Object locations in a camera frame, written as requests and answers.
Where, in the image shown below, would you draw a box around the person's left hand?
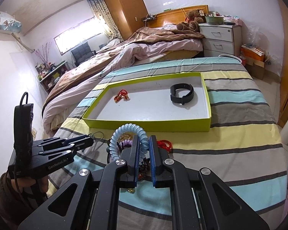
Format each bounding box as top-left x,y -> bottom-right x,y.
35,174 -> 50,199

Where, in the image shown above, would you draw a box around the green shallow cardboard box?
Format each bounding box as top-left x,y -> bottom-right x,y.
82,72 -> 212,133

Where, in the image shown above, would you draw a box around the pink duvet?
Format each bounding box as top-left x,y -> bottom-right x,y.
41,38 -> 204,137

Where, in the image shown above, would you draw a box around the black cable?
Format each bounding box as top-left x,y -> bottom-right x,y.
87,131 -> 111,145

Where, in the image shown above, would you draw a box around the white drawer nightstand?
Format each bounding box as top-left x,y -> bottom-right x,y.
198,23 -> 242,58

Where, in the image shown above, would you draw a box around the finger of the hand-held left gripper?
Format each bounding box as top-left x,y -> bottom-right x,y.
38,149 -> 75,166
34,135 -> 94,153

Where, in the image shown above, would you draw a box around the cluttered low shelf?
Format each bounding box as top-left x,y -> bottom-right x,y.
36,61 -> 68,93

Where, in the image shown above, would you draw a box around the air conditioner pipe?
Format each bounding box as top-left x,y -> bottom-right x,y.
11,32 -> 36,53

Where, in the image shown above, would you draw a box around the wooden wardrobe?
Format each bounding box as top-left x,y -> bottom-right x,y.
102,0 -> 149,40

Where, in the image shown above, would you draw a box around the stack of books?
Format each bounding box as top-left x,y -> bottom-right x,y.
241,44 -> 265,63

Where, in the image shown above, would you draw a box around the white round bin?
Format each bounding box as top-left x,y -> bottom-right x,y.
218,55 -> 242,62

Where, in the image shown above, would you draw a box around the brown teddy bear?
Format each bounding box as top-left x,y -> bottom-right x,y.
176,9 -> 205,32

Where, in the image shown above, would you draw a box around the red gold knot charm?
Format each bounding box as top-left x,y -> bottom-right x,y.
114,89 -> 130,103

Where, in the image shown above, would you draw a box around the clear plastic bag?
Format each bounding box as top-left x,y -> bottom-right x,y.
247,25 -> 279,64

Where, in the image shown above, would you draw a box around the purple spiral hair tie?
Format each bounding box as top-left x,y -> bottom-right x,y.
116,138 -> 134,151

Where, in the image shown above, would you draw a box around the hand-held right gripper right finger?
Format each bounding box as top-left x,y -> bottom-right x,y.
148,135 -> 270,230

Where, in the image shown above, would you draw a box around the green basin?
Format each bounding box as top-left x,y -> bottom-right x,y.
204,14 -> 225,25

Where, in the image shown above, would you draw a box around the wooden headboard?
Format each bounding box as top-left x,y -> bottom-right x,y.
145,4 -> 209,28

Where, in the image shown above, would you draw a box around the grey chair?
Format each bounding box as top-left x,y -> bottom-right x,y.
70,42 -> 97,68

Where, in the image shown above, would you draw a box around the brown bead bracelet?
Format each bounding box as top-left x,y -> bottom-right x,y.
136,158 -> 151,181

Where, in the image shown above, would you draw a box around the window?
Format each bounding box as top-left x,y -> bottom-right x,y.
54,17 -> 104,56

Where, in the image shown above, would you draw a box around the pink flower branches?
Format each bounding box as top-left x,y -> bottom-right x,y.
35,42 -> 54,66

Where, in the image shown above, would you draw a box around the person's left forearm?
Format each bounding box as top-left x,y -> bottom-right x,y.
0,171 -> 42,230

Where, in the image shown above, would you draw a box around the patterned curtain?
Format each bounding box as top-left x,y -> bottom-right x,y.
86,0 -> 124,42

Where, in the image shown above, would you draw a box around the wooden door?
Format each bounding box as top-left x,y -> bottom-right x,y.
277,0 -> 288,128

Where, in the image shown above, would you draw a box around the black smart band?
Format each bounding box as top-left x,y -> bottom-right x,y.
170,83 -> 194,105

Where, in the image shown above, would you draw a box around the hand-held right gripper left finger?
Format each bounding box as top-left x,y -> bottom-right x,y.
18,135 -> 141,230

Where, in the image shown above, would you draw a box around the covered air conditioner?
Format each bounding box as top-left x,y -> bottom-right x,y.
0,11 -> 22,34

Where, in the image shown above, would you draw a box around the red knot tassel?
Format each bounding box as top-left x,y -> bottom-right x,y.
156,139 -> 173,153

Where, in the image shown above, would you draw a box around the light blue spiral hair tie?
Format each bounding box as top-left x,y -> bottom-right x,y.
109,124 -> 149,165

